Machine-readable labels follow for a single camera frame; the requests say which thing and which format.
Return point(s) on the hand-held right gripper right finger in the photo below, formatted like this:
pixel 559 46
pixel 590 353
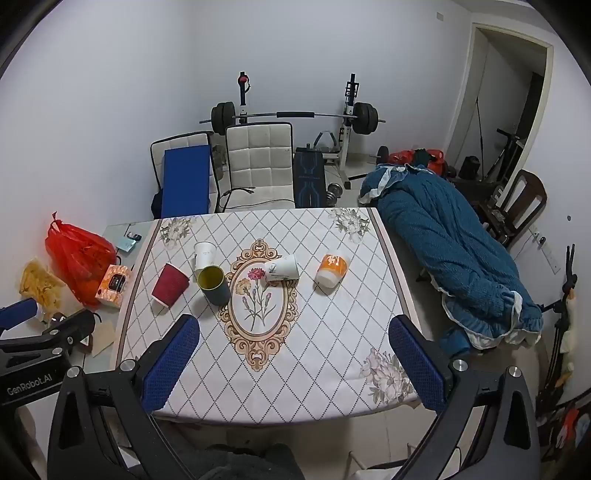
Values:
pixel 418 369

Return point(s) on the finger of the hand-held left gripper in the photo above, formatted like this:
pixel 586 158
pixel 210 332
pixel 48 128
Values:
pixel 18 312
pixel 69 328

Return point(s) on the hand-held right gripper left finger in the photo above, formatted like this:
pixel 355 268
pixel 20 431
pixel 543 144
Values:
pixel 171 364

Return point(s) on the red paper cup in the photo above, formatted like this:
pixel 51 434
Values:
pixel 170 285

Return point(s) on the dark green cup yellow inside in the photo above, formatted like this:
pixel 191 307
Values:
pixel 218 290

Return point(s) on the plain white paper cup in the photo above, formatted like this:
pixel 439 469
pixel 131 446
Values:
pixel 205 254

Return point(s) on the orange and white cup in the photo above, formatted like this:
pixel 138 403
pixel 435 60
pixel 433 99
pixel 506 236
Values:
pixel 331 270

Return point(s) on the white floral print cup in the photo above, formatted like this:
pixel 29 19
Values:
pixel 282 267

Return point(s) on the yellow plastic bag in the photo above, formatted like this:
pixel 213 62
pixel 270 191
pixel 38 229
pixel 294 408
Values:
pixel 40 286

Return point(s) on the brown paper sheet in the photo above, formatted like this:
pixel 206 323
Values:
pixel 102 338

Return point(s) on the orange tissue box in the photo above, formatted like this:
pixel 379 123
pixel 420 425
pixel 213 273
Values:
pixel 113 286

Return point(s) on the red plastic bag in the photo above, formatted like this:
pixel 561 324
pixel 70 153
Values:
pixel 78 263

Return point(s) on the teal small box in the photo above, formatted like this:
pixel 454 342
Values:
pixel 124 243

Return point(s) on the floral diamond pattern tablecloth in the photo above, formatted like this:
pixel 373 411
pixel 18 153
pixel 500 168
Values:
pixel 318 332

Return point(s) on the blue quilted blanket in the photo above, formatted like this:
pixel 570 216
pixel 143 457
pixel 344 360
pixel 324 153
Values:
pixel 434 230

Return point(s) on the black tripod stand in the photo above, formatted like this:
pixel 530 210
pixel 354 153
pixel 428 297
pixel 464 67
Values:
pixel 567 295

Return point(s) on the blue folded mat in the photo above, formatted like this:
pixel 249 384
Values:
pixel 185 180

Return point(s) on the grey dumbbell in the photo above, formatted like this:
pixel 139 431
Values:
pixel 334 191

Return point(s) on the dark wooden chair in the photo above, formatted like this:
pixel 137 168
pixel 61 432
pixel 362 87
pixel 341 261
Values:
pixel 526 198

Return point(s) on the red cloth bundle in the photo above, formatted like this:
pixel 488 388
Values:
pixel 404 157

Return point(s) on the black weight bench pad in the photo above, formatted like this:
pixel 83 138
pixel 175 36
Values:
pixel 309 177

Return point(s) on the white quilted chair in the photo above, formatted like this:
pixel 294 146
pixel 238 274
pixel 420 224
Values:
pixel 261 161
pixel 182 139

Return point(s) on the black kick scooter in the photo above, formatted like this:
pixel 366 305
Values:
pixel 505 152

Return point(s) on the white weight rack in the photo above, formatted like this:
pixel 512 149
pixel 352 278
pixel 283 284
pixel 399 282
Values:
pixel 348 134

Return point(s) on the barbell with black plates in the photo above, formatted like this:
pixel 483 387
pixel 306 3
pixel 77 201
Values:
pixel 295 114

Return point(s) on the white wall socket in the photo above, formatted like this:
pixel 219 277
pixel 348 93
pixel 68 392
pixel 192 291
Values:
pixel 550 256

